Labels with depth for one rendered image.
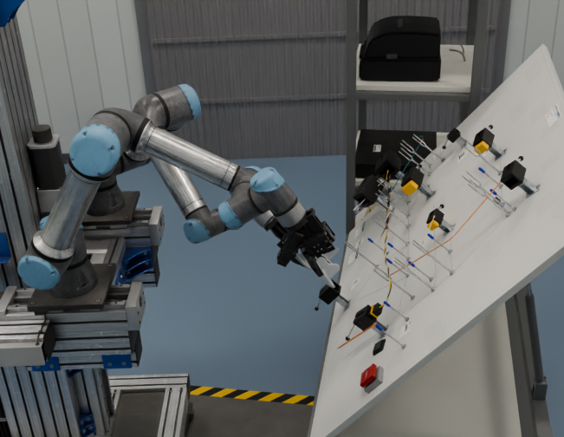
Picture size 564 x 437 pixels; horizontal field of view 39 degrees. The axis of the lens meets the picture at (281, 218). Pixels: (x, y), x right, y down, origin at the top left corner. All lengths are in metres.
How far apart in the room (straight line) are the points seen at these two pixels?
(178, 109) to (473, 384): 1.25
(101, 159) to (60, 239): 0.30
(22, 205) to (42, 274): 0.36
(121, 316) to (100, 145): 0.66
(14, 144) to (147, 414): 1.41
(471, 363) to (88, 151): 1.40
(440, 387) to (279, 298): 1.90
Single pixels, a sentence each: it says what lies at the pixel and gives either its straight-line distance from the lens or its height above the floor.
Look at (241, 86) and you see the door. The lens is 5.67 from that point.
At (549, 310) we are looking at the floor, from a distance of 4.35.
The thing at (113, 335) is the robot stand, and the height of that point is 1.01.
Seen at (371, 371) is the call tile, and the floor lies 1.12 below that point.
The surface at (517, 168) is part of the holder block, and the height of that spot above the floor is 1.59.
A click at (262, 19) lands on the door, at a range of 5.52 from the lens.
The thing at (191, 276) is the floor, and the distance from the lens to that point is 4.55.
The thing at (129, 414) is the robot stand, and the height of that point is 0.21.
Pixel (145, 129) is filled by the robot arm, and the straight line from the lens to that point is 2.10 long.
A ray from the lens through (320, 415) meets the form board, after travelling 2.30.
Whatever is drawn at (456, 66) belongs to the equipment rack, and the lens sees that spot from 3.21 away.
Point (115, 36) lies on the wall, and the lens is 5.71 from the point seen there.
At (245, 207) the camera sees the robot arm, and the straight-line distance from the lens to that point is 1.98.
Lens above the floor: 2.48
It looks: 29 degrees down
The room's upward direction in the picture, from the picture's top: 3 degrees counter-clockwise
